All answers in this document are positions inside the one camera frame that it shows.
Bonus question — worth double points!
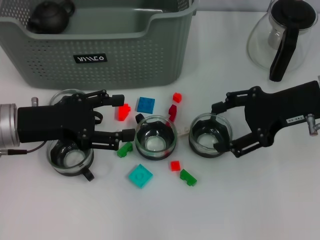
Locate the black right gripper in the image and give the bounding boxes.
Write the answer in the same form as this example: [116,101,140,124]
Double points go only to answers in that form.
[211,80,320,159]

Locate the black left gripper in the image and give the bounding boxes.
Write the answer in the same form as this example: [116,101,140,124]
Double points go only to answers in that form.
[16,89,137,152]

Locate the glass teacup black holder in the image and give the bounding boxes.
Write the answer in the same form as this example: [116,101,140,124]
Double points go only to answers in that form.
[49,89,104,125]
[189,112,234,159]
[134,112,178,161]
[46,139,95,182]

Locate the grey-green perforated storage bin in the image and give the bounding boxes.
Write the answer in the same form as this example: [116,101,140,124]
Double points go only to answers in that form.
[0,0,201,90]

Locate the bright red slope brick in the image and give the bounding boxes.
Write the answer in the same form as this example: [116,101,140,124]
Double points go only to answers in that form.
[114,103,132,122]

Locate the blue square plate brick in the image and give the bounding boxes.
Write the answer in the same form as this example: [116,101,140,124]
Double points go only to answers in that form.
[135,96,156,114]

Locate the green brick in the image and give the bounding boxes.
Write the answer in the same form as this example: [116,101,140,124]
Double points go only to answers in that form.
[179,168,198,188]
[116,141,134,159]

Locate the white brick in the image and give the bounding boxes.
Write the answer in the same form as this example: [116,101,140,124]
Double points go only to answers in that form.
[176,125,191,138]

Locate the dark red brick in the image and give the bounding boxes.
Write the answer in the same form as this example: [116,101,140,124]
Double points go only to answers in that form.
[167,104,178,123]

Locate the teal square plate brick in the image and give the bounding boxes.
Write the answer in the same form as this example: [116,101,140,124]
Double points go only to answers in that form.
[128,163,154,190]

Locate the dark clay teapot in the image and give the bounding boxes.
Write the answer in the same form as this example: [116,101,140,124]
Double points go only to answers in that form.
[26,0,77,35]

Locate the right gripper silver cable plug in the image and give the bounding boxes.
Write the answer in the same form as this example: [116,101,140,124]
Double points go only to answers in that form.
[306,113,320,137]

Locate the glass pitcher black handle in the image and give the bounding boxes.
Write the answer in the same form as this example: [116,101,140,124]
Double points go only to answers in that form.
[246,0,319,83]

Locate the left gripper grey cable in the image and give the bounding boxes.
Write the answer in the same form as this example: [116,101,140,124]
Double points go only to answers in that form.
[0,141,50,158]

